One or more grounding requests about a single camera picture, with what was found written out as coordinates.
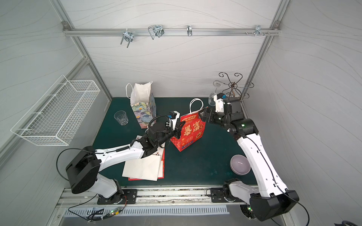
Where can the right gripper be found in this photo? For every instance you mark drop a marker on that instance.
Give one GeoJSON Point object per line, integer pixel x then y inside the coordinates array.
{"type": "Point", "coordinates": [212, 116]}

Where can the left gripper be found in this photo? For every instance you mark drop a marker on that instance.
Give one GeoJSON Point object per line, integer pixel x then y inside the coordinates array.
{"type": "Point", "coordinates": [172, 131]}

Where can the red paper bag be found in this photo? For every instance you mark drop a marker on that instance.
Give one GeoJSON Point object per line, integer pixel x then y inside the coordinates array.
{"type": "Point", "coordinates": [193, 128]}
{"type": "Point", "coordinates": [162, 166]}

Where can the white paper bag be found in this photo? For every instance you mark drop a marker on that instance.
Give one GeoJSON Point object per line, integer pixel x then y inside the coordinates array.
{"type": "Point", "coordinates": [145, 166]}

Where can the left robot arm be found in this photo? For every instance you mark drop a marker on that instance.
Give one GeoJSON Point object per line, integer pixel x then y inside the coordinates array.
{"type": "Point", "coordinates": [83, 172]}

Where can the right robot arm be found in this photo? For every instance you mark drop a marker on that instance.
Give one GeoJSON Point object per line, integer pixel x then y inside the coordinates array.
{"type": "Point", "coordinates": [272, 197]}

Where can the floral paper bag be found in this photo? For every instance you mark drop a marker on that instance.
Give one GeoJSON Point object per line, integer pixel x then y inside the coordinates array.
{"type": "Point", "coordinates": [142, 102]}

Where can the wine glass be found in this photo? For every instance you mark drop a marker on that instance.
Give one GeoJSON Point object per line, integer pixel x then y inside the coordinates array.
{"type": "Point", "coordinates": [211, 101]}

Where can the scrolled metal glass rack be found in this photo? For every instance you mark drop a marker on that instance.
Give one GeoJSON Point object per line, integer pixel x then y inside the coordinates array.
{"type": "Point", "coordinates": [233, 89]}

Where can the pink bowl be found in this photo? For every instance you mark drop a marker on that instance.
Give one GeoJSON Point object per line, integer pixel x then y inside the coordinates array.
{"type": "Point", "coordinates": [240, 165]}

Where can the metal hook clamp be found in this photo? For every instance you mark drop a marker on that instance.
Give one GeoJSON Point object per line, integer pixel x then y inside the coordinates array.
{"type": "Point", "coordinates": [156, 31]}
{"type": "Point", "coordinates": [127, 38]}
{"type": "Point", "coordinates": [258, 32]}
{"type": "Point", "coordinates": [189, 30]}

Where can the rightmost metal hook clamp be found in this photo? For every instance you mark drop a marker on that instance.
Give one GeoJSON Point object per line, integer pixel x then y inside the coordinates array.
{"type": "Point", "coordinates": [258, 32]}

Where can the leftmost metal hook clamp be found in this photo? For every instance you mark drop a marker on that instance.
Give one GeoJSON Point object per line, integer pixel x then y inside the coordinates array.
{"type": "Point", "coordinates": [127, 38]}

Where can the white vent grille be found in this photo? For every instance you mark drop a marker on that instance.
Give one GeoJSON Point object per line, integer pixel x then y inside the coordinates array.
{"type": "Point", "coordinates": [192, 210]}

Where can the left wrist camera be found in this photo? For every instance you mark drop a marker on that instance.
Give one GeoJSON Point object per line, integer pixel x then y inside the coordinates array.
{"type": "Point", "coordinates": [173, 117]}

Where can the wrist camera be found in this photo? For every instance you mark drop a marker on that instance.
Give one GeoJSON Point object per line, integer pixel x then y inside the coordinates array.
{"type": "Point", "coordinates": [219, 102]}
{"type": "Point", "coordinates": [173, 117]}

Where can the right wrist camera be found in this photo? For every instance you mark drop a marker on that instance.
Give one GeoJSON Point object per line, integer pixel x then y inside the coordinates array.
{"type": "Point", "coordinates": [219, 102]}

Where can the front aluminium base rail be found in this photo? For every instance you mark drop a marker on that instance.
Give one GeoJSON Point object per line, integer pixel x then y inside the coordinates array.
{"type": "Point", "coordinates": [146, 196]}

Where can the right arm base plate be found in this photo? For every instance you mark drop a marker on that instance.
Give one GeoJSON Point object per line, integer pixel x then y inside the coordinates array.
{"type": "Point", "coordinates": [218, 195]}

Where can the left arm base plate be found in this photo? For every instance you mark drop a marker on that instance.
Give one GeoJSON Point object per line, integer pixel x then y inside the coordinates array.
{"type": "Point", "coordinates": [125, 196]}

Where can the white wire basket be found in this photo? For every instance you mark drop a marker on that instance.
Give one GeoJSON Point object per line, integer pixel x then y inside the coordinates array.
{"type": "Point", "coordinates": [55, 118]}

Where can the horizontal aluminium rail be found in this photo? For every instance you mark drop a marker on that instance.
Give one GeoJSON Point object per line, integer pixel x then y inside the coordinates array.
{"type": "Point", "coordinates": [169, 32]}

